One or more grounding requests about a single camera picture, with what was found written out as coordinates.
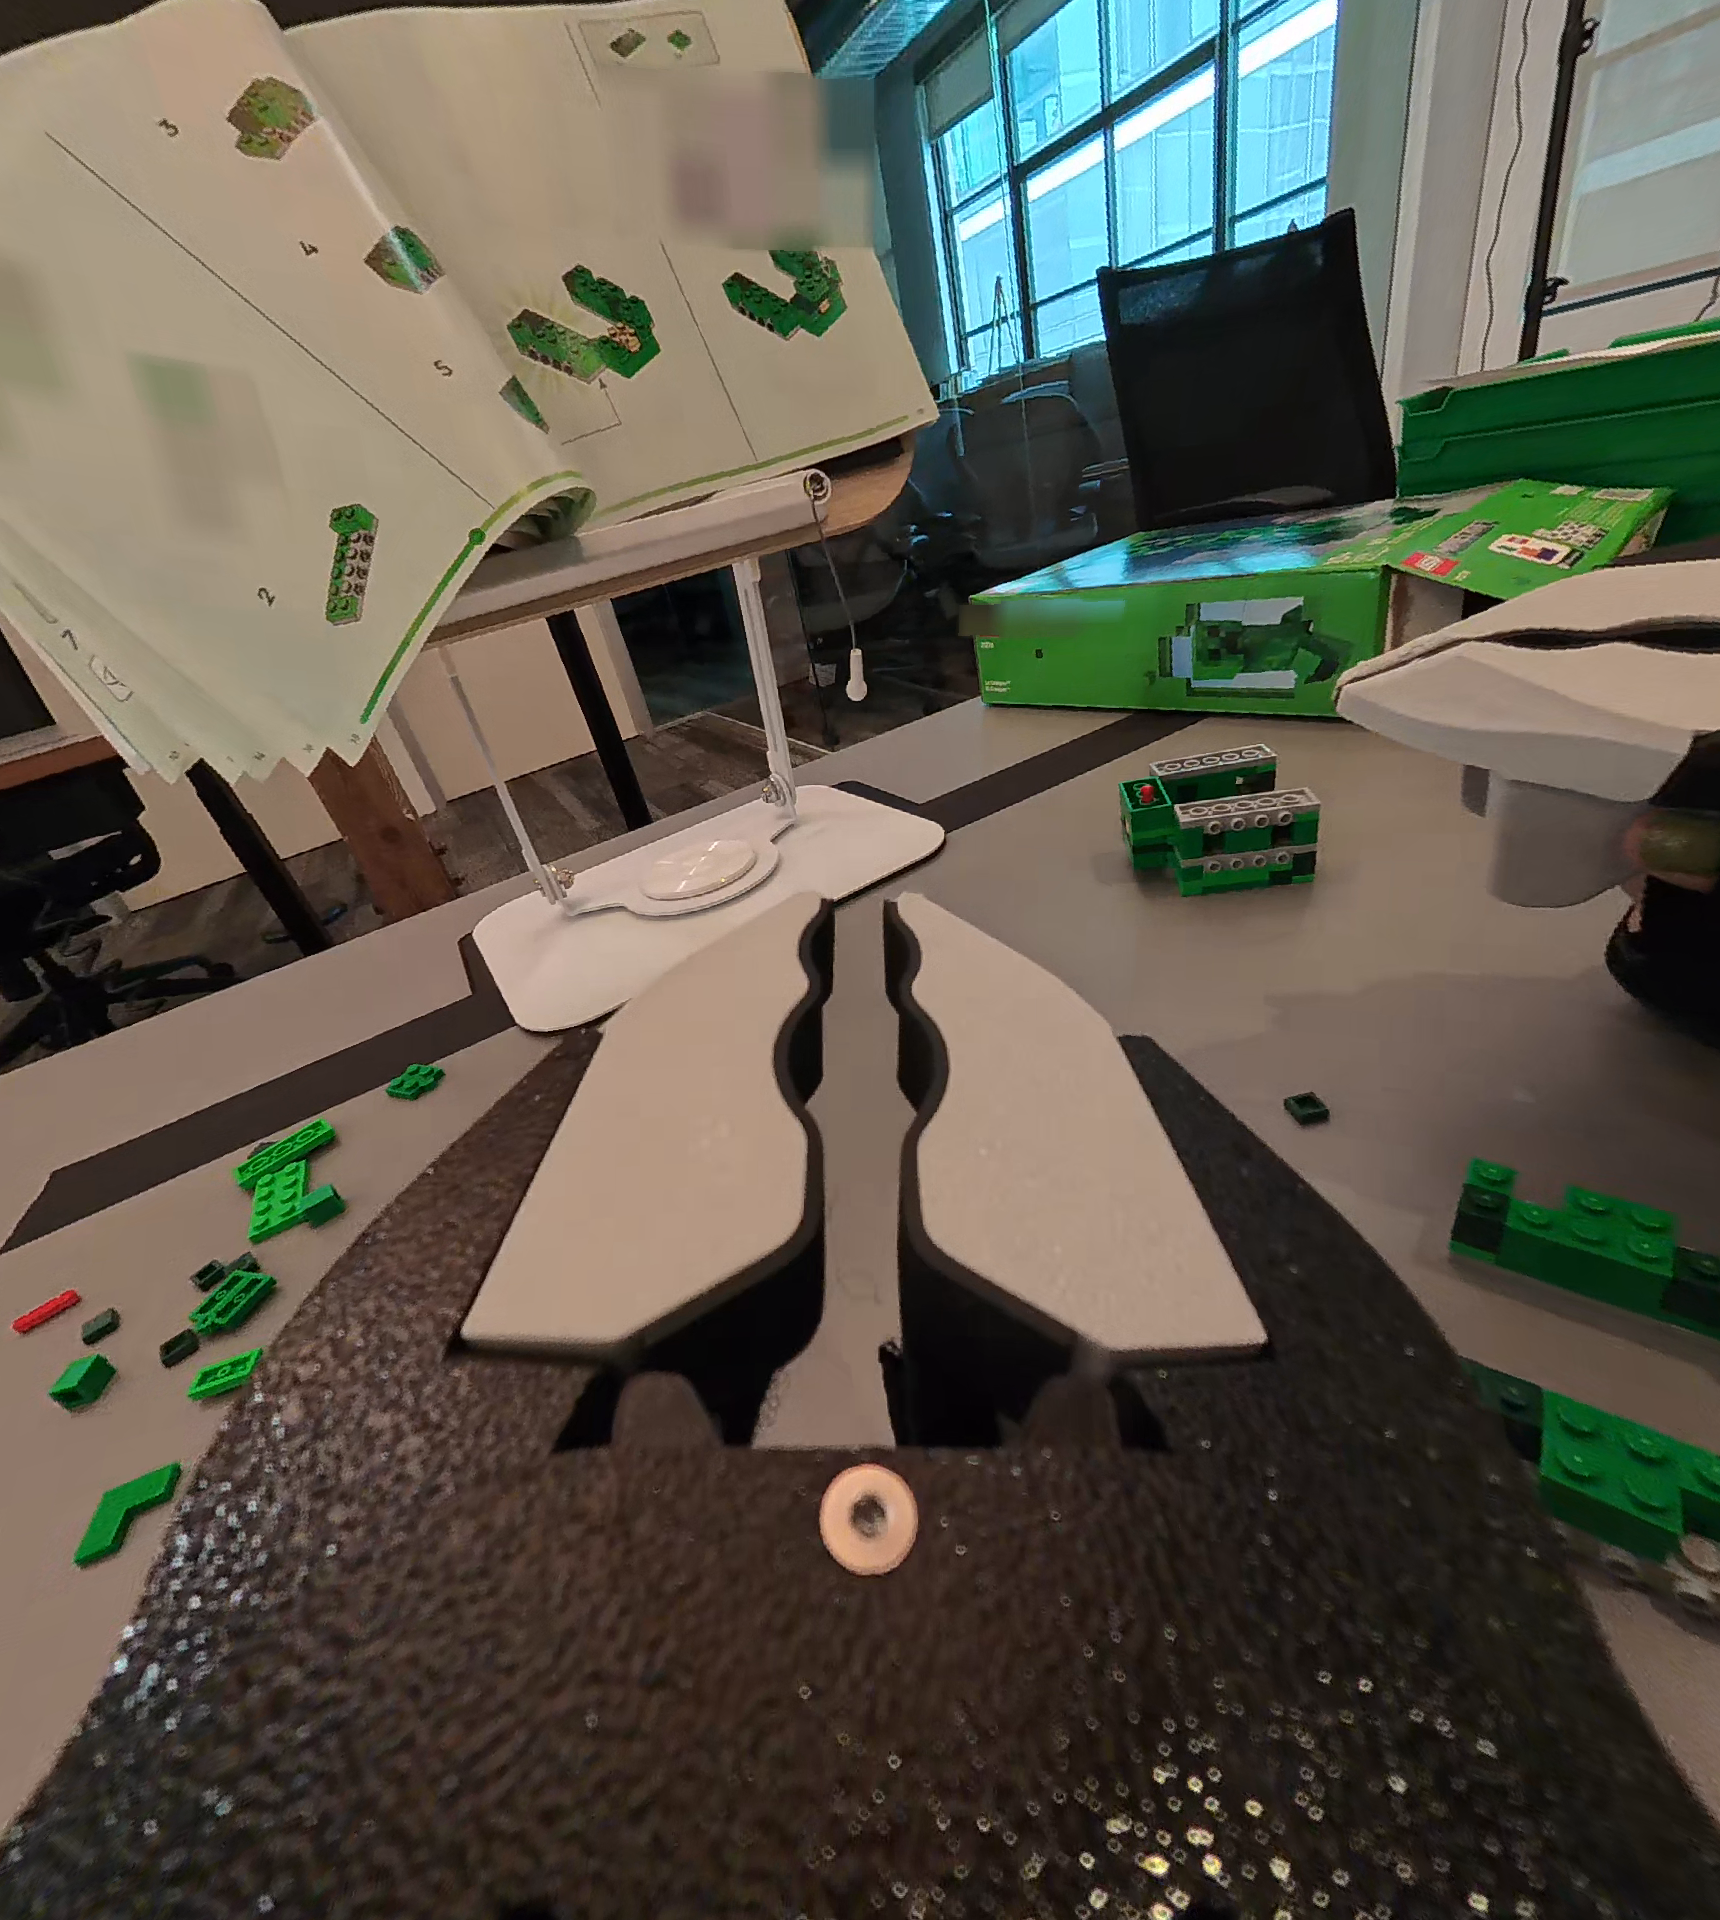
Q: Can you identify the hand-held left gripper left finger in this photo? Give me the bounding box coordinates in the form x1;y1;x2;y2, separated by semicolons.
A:
459;890;838;1453

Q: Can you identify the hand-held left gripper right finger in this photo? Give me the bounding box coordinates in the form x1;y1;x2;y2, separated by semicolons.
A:
883;894;1273;1453

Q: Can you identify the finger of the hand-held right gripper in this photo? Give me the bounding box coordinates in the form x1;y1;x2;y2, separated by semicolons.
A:
1329;637;1720;915
1413;558;1720;652

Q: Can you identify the green plastic tray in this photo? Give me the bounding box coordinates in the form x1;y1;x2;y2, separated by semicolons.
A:
1394;306;1720;553

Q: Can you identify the small green grey brick assembly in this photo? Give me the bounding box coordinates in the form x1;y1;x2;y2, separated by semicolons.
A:
1118;749;1324;901

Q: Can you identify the grey desk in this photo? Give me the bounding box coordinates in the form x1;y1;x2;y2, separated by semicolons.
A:
0;704;1720;1920

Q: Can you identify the wooden desk with black legs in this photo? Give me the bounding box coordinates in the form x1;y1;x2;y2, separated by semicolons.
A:
183;600;657;961

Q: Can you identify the white book stand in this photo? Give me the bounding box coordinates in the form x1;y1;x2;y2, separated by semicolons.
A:
416;402;950;1038

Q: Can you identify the long green holed plate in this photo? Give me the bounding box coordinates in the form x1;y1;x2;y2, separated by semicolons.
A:
235;1119;341;1195

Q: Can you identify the black stand pole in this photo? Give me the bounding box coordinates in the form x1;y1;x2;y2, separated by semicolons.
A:
1524;0;1604;363

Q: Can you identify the medium green studded plate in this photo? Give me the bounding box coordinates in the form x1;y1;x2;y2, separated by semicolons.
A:
244;1162;350;1247

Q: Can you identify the black tape strip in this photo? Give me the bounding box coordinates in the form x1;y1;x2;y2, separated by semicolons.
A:
0;716;1211;1261

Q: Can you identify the black mesh office chair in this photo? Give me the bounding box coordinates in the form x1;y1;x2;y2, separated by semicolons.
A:
1095;207;1404;539

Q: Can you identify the green square jumper plate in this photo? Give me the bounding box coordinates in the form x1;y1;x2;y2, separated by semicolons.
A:
189;1270;283;1342

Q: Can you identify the green toy set box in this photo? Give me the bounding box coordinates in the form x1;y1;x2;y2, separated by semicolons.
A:
962;480;1677;723

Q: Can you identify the white board panel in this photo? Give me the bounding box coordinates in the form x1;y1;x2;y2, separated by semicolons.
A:
1551;0;1720;295

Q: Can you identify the large paned window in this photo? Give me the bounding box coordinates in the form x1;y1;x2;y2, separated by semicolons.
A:
920;0;1346;385

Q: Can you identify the green L-shaped flat tile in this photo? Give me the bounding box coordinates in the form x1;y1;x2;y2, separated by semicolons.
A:
71;1460;186;1573

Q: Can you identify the building instruction booklet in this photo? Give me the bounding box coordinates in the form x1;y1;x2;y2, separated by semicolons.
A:
0;0;942;787

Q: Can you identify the large green brick ring assembly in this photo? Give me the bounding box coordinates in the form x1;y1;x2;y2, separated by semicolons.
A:
1448;1155;1720;1649

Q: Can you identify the wooden post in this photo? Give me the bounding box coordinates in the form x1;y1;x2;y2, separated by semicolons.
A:
303;733;471;928

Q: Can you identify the thin cord with white toggle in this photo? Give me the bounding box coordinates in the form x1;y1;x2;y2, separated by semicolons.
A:
804;477;881;709

